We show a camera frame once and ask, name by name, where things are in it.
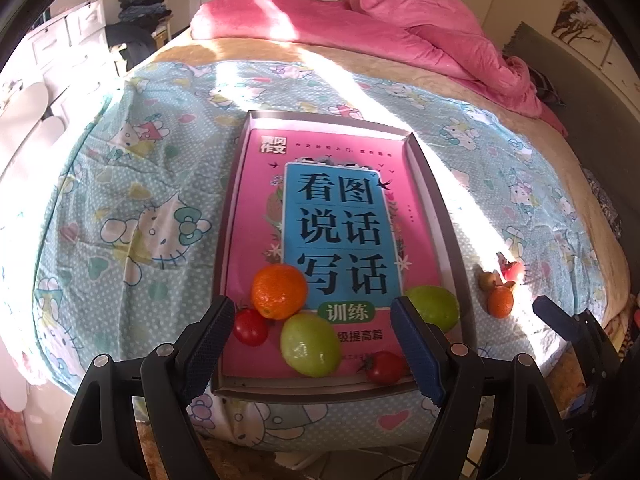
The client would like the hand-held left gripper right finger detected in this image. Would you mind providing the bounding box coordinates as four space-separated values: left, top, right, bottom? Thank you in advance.
391 296 576 480

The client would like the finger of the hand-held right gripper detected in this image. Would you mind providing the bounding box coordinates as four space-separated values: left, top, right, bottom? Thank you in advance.
532 296 623 411

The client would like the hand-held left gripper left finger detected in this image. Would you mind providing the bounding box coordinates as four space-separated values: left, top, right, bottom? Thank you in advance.
52 296 236 480

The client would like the red tomato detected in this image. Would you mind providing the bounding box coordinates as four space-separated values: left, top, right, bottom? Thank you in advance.
364 351 405 386
496 252 526 283
234 308 270 347

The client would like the green citrus fruit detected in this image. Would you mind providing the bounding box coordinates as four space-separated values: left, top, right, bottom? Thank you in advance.
280 312 336 377
404 286 460 333

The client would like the large orange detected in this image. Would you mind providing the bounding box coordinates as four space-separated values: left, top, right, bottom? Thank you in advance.
251 263 308 321

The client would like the grey cardboard tray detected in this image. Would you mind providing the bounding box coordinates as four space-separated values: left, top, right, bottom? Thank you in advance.
210 110 476 403

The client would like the small orange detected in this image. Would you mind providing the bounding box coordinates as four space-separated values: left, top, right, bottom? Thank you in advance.
487 286 516 318

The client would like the grey padded headboard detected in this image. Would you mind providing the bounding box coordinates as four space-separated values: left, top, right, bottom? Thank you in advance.
502 22 640 311

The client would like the cartoon cat printed bed sheet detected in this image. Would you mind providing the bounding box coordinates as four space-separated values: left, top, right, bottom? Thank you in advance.
32 55 606 453

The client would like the pink book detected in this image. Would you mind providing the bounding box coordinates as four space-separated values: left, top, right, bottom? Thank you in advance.
222 127 443 378

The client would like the pink quilt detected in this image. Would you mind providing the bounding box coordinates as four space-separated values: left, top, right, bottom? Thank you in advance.
345 0 568 136

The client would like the white drawer cabinet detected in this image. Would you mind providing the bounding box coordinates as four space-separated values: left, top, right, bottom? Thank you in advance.
25 0 117 96

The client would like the pink pillow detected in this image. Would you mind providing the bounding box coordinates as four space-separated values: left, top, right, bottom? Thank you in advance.
190 0 421 51

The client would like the pile of folded clothes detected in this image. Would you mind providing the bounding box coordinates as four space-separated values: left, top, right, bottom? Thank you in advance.
119 0 173 23

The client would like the tree wall picture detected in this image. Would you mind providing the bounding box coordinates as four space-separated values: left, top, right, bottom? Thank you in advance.
552 0 617 68

